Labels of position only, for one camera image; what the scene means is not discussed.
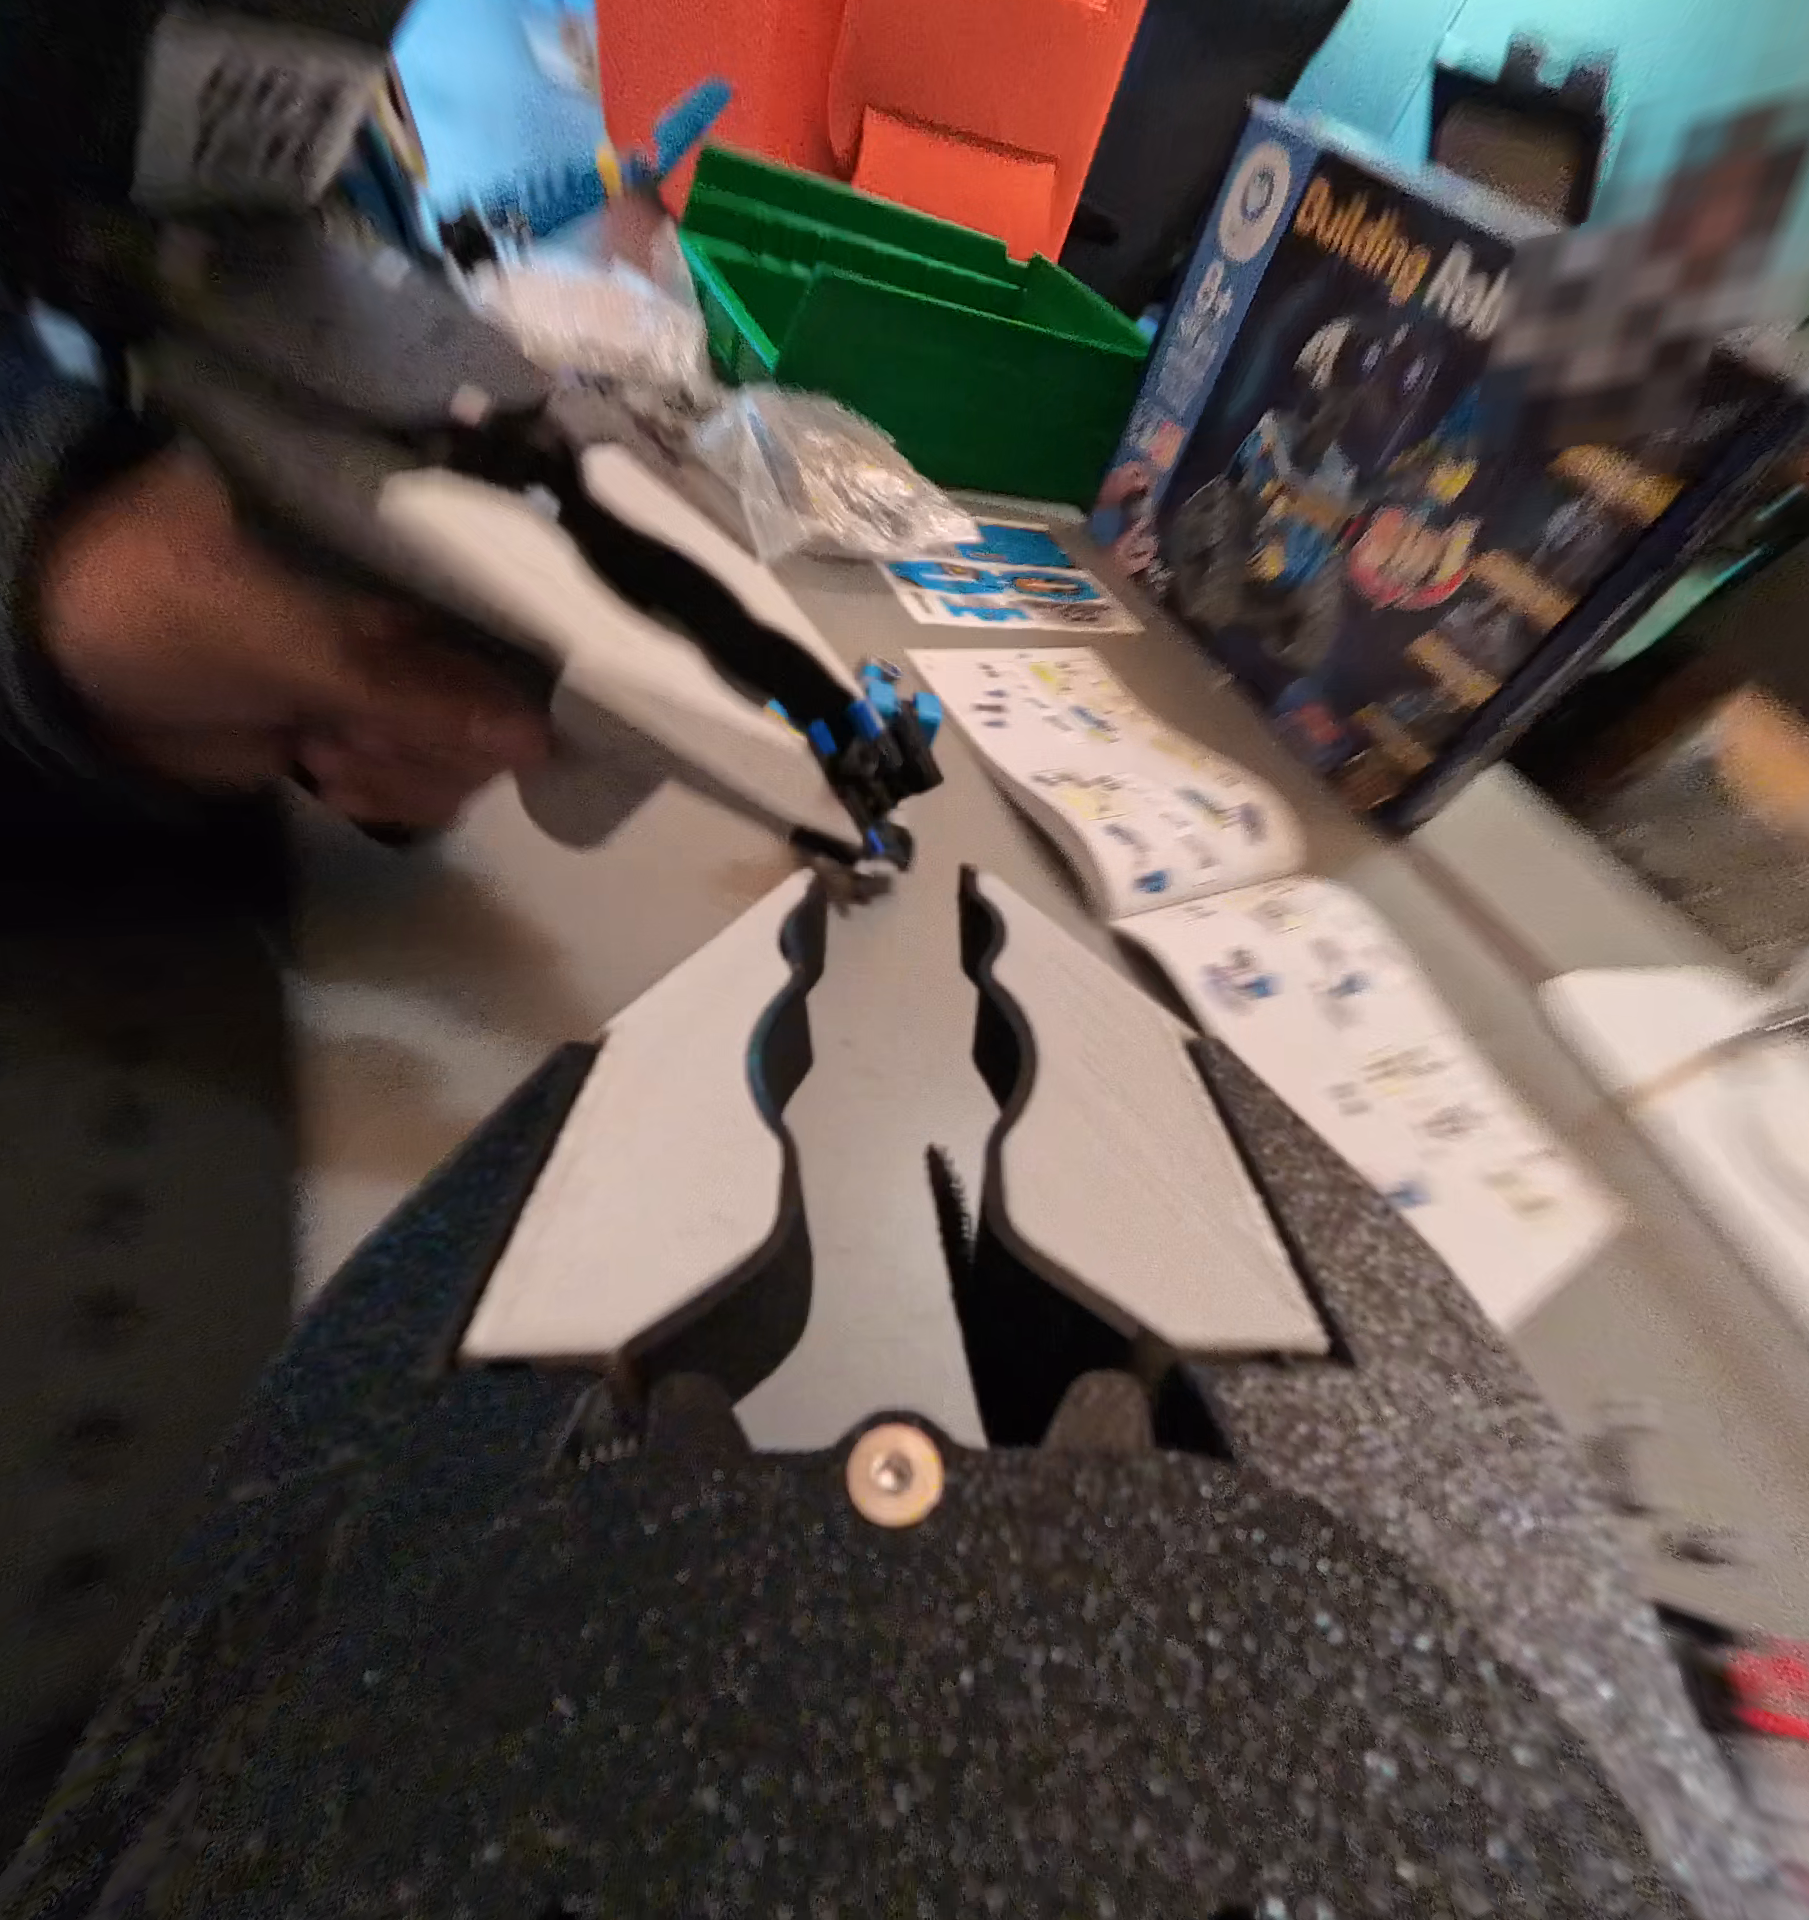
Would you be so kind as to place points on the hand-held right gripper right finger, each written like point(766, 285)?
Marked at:
point(1145, 1184)

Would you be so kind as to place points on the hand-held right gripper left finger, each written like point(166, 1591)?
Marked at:
point(648, 1184)

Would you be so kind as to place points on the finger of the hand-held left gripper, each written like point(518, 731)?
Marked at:
point(695, 555)
point(620, 659)

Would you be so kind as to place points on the instruction booklet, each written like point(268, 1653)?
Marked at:
point(1219, 901)

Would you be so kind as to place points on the person's left hand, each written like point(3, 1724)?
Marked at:
point(245, 629)

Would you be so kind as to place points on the black dimpled mat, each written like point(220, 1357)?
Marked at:
point(94, 1274)

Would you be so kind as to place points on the black foam bag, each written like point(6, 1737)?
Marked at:
point(1219, 135)

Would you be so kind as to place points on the sticker sheet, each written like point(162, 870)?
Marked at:
point(1009, 578)

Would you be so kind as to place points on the pile of small building parts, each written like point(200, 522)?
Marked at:
point(1775, 1695)

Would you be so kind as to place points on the robot kit box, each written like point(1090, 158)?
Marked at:
point(1370, 525)

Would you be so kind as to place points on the tracked toy robot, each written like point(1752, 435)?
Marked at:
point(680, 135)

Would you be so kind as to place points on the clear plastic parts bag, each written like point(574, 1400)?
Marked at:
point(589, 330)
point(845, 480)

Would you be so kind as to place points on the grey desk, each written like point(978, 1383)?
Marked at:
point(439, 960)

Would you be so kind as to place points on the green bin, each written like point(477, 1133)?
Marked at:
point(964, 376)

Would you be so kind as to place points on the orange plastic tote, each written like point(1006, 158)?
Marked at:
point(723, 89)

